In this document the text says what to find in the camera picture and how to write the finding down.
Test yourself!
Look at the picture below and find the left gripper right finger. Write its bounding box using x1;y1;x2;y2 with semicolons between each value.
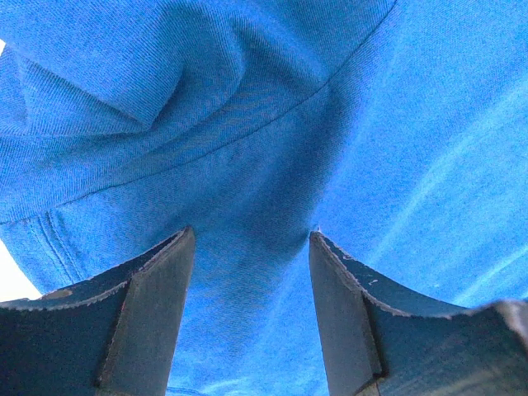
309;232;527;395

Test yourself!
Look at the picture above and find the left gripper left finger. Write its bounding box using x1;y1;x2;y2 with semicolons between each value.
1;228;196;395

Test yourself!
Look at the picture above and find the blue t shirt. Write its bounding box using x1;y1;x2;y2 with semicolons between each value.
1;1;527;395

